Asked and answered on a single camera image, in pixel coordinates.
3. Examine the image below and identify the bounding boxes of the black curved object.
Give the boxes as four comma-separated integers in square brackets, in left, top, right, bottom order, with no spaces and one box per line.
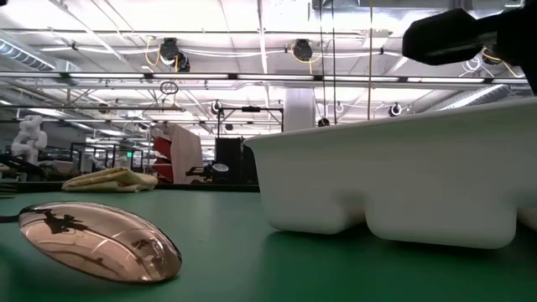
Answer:
[0,154,45,181]

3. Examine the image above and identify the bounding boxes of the white square pillar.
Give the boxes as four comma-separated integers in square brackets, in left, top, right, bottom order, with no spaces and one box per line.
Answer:
[284,86,316,127]

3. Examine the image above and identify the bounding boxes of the black metal frame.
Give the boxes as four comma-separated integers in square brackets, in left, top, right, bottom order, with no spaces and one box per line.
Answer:
[216,106,285,139]

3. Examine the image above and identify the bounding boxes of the pink panel board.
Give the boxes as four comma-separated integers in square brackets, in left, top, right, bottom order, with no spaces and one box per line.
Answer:
[167,122,204,185]

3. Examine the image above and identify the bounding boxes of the yellowish hanging cable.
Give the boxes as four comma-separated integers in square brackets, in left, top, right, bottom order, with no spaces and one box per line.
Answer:
[367,0,374,120]

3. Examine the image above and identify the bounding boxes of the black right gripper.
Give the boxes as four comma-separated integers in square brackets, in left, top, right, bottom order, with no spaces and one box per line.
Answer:
[401,8,500,66]

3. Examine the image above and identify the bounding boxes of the black table frame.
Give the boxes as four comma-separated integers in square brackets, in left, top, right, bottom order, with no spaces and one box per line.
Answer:
[16,180,261,194]

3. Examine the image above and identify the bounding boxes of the white cutlery tray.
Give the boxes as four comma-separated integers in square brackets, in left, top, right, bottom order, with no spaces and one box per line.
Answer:
[244,96,537,251]

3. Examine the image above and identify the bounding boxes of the black workstation frames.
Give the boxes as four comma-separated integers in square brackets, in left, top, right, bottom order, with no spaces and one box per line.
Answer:
[69,142,146,174]

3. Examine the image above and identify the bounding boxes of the folded yellow cloth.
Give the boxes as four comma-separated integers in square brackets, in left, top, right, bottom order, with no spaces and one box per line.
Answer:
[61,167,159,194]

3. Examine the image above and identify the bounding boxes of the ceiling light rail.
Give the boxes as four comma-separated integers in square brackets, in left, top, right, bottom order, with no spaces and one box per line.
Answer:
[0,71,529,91]

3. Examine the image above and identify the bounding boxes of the rose gold spoon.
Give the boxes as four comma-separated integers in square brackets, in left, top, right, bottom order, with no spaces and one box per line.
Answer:
[0,200,184,284]

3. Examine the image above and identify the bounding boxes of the green table mat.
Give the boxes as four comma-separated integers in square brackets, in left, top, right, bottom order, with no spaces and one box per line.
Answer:
[0,190,537,302]

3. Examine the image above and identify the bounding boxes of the black cabinet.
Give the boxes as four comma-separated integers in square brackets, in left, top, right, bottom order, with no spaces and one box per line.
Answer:
[215,137,258,185]

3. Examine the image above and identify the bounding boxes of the red cabinet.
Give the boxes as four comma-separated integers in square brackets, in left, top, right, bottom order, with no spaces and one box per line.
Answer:
[150,134,174,182]

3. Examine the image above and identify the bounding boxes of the black hanging cable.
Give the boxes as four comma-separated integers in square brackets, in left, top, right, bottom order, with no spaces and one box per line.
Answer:
[317,0,331,128]
[330,0,337,124]

